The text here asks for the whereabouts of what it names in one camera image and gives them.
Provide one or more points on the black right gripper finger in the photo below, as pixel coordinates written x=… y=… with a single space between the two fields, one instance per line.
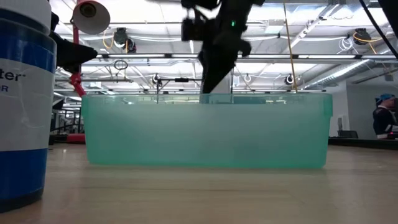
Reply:
x=214 y=77

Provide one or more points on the large blue food coloring bottle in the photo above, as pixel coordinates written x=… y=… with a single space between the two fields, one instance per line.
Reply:
x=25 y=124

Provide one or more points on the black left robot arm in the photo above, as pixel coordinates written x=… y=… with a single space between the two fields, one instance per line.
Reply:
x=54 y=21

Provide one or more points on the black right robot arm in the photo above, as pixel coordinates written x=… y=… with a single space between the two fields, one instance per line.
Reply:
x=390 y=7

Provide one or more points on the red desk lamp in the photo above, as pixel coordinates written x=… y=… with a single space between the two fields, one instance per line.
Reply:
x=91 y=17

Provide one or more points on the green translucent plastic bin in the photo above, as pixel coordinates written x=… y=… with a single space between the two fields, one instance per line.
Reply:
x=205 y=133

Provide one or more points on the black chair back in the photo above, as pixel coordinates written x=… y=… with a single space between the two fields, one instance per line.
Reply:
x=347 y=134

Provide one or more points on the person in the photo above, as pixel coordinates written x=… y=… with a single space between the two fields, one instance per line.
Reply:
x=384 y=119

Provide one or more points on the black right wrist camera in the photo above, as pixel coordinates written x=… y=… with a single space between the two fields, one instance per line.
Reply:
x=196 y=29

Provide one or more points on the silver ventilation duct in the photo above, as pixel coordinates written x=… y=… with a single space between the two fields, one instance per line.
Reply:
x=342 y=73

